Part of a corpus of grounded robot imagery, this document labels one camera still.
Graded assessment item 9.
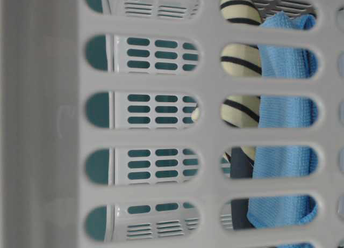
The blue microfiber cloth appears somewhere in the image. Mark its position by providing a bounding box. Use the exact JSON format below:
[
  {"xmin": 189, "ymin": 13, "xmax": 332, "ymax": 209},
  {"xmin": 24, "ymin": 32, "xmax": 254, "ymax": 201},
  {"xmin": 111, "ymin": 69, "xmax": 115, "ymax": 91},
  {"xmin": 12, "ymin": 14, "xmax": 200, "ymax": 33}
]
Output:
[{"xmin": 246, "ymin": 12, "xmax": 319, "ymax": 248}]

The white plastic shopping basket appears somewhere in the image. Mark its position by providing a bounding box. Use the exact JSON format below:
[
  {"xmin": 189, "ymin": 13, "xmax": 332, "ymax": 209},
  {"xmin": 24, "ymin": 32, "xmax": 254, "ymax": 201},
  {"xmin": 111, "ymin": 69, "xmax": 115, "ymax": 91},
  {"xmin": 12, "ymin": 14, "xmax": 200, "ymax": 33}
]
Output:
[{"xmin": 1, "ymin": 0, "xmax": 343, "ymax": 247}]

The dark grey-blue cloth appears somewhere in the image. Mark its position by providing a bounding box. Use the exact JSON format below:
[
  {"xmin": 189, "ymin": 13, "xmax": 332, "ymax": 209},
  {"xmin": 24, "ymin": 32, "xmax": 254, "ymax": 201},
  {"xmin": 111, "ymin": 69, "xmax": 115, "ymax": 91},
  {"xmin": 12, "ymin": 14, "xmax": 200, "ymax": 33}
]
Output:
[{"xmin": 230, "ymin": 147, "xmax": 254, "ymax": 230}]

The cream navy striped cloth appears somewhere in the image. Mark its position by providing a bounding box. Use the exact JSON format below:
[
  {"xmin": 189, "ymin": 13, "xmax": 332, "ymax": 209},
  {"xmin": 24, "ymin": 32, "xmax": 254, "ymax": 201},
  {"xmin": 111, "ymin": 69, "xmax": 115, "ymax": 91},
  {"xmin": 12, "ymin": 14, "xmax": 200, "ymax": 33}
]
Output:
[{"xmin": 191, "ymin": 0, "xmax": 263, "ymax": 162}]

